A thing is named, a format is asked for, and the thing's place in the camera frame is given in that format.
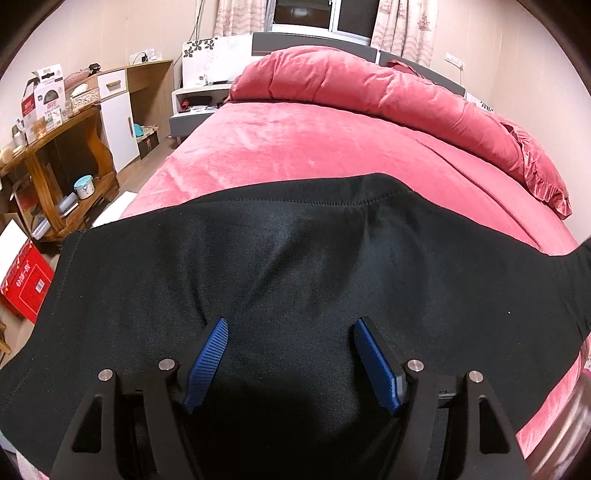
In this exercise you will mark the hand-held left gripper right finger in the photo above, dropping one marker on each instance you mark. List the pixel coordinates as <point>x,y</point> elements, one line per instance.
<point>376,364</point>

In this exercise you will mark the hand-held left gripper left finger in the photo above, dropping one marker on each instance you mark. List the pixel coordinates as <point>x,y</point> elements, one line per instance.
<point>207,360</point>

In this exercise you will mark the black pants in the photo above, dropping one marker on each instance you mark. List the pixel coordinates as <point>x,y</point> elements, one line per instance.
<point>295,258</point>

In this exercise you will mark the white paper sheet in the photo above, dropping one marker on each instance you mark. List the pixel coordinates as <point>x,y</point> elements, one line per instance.
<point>113,210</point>

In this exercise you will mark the red printed box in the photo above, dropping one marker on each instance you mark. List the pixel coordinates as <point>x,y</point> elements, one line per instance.
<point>25,284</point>

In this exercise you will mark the round wooden stool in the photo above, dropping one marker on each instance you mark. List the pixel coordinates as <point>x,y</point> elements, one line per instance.
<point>3,337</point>

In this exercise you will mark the blue and white pot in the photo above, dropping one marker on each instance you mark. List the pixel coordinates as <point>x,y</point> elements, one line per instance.
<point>84,187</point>

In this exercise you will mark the brown box under desk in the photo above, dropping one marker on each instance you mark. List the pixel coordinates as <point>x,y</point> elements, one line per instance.
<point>150,145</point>

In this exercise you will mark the bed with pink sheet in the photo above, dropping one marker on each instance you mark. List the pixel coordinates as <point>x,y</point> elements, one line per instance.
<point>300,143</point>

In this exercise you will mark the brown wooden side table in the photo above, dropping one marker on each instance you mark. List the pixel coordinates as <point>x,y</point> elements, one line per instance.
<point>99,152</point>

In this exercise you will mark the blue plastic basin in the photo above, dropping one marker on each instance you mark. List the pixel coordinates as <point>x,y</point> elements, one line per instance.
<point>139,130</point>

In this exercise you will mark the white and grey nightstand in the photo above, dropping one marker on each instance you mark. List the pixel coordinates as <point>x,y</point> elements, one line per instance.
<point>184,117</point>

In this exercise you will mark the wood and white desk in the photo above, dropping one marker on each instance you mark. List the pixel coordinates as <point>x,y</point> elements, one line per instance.
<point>117,129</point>

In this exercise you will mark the pink duvet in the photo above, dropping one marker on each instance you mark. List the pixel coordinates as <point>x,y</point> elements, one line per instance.
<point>369,87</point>

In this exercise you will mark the tissue box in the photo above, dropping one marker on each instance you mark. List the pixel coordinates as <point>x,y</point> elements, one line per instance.
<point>85,98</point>

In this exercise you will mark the pink ruffled pillow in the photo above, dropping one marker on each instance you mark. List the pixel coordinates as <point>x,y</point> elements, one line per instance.
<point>400,67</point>

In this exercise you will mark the white and grey headboard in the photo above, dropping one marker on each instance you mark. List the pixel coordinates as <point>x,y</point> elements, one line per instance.
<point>217,57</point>

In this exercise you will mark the white and red printed carton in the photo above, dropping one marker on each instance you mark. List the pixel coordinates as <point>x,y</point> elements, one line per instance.
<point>46,101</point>

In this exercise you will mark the pink pouch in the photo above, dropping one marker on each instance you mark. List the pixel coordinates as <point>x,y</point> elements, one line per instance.
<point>76,79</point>

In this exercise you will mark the small black device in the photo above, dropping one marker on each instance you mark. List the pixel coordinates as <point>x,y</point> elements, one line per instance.
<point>94,68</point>

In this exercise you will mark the patterned curtain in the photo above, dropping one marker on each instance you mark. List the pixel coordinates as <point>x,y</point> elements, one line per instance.
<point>242,18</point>
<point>406,32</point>

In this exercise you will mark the window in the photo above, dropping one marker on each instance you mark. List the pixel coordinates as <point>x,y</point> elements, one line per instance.
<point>314,18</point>

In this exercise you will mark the wall outlet with charger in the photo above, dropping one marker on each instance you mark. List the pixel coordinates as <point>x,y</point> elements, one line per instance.
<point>145,55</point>

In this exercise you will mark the white wall outlet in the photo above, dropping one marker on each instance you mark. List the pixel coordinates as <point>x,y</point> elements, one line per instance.
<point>454,60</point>

